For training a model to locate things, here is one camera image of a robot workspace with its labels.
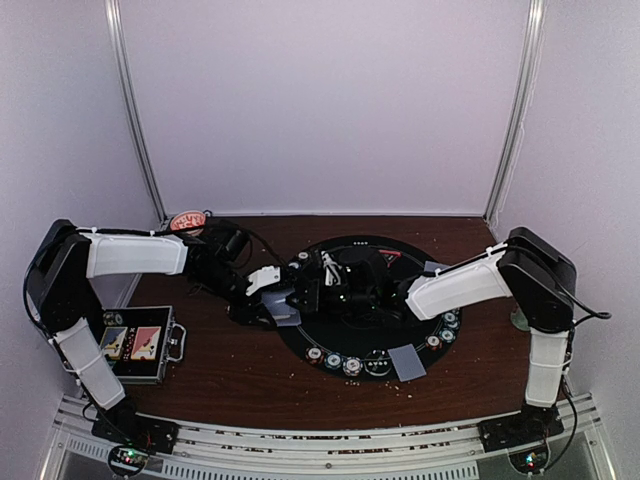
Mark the blue card deck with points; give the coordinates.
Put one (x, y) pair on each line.
(275, 303)

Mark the round black poker mat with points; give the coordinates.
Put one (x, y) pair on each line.
(358, 339)

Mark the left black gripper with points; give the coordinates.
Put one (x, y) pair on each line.
(245, 312)

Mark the chips in case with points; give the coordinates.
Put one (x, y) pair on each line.
(112, 318)

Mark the green white chips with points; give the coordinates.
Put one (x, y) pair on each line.
(333, 361)
(447, 335)

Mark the dealt blue card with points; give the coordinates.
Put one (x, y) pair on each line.
(431, 267)
(288, 321)

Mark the aluminium poker case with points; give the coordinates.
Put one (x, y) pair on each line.
(171, 346)

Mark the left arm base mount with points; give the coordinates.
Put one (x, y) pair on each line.
(146, 433)

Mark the red black all-in triangle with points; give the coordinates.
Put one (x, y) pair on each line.
(390, 256)

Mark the red card box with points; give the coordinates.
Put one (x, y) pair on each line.
(145, 346)

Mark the left aluminium frame post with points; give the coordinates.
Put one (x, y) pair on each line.
(118, 42)

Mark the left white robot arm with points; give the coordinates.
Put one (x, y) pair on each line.
(61, 301)

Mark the right aluminium frame post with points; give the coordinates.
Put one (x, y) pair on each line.
(524, 87)

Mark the yellow blue card box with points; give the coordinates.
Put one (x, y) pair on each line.
(112, 342)

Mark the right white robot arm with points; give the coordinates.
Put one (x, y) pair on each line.
(542, 282)

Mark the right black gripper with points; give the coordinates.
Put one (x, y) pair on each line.
(313, 292)

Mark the blue white chips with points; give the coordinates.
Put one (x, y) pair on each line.
(352, 366)
(451, 319)

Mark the aluminium front rail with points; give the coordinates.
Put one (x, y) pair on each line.
(442, 451)

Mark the red white patterned bowl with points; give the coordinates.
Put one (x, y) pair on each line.
(191, 222)

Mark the white green paper cup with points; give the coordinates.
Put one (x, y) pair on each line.
(519, 320)

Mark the aluminium frame post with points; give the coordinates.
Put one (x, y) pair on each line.
(524, 87)
(118, 42)

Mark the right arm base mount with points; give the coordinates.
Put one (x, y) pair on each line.
(516, 430)

